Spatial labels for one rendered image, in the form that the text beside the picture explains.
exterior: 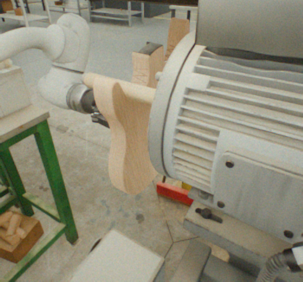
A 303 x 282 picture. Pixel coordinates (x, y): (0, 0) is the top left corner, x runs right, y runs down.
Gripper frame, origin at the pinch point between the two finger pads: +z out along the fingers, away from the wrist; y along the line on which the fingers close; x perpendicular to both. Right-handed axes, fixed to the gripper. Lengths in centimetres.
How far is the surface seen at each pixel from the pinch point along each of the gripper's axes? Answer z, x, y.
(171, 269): 4, -111, -8
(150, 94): 10.4, 18.1, 12.3
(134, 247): 19.8, 6.5, 32.8
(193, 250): 26.0, -2.4, 24.8
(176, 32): 2.9, 20.6, -12.2
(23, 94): -66, -12, -4
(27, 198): -90, -89, 9
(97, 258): 16.5, 6.8, 36.7
